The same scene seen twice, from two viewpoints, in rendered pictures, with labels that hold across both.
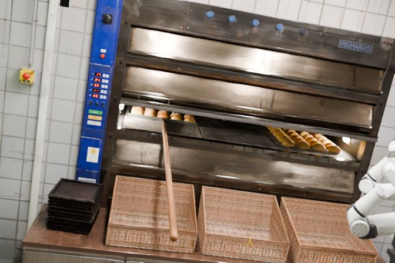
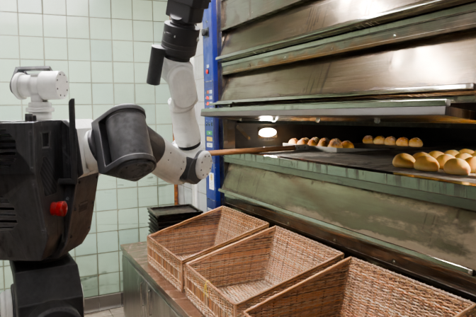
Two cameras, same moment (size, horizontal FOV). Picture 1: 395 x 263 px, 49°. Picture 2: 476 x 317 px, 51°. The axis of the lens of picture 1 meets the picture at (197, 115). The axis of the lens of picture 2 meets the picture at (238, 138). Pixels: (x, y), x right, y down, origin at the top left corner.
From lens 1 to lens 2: 318 cm
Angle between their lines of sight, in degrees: 72
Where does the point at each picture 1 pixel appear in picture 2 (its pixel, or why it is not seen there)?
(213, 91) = (273, 83)
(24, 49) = not seen: hidden behind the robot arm
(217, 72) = (274, 56)
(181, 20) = (248, 6)
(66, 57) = (199, 82)
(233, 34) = not seen: outside the picture
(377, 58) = not seen: outside the picture
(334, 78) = (390, 2)
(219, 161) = (292, 189)
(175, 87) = (248, 90)
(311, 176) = (397, 220)
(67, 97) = (202, 122)
